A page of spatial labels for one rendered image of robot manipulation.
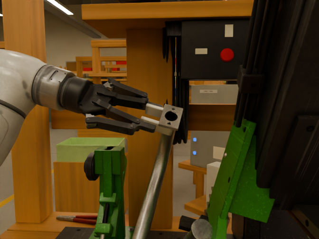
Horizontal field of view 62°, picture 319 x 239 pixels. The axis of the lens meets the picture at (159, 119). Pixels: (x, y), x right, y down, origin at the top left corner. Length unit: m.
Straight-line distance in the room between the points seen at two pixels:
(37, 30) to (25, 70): 0.39
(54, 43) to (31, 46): 10.78
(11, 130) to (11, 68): 0.12
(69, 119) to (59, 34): 10.75
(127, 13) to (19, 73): 0.30
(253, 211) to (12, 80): 0.51
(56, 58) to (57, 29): 1.14
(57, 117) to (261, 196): 0.73
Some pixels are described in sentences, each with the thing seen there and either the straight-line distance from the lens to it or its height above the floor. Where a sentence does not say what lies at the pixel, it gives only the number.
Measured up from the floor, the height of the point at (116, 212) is 1.01.
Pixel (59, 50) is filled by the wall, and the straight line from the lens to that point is 11.61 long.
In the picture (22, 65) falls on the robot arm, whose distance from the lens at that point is 0.61.
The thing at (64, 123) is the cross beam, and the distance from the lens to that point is 0.99.
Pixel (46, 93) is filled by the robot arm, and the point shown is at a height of 1.32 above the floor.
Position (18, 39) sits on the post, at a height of 1.48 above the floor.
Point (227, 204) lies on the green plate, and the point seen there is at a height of 1.13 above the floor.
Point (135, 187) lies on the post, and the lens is 0.87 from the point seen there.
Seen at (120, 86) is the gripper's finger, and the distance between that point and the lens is 0.60.
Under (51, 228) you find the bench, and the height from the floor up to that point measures 0.88.
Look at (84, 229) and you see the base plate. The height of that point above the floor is 0.90.
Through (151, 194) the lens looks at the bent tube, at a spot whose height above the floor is 1.10.
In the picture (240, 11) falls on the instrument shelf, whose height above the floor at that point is 1.51.
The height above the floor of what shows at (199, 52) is 1.42.
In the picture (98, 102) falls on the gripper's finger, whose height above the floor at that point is 1.30.
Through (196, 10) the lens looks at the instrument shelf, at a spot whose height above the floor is 1.52.
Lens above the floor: 1.32
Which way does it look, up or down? 6 degrees down
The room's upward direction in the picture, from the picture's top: straight up
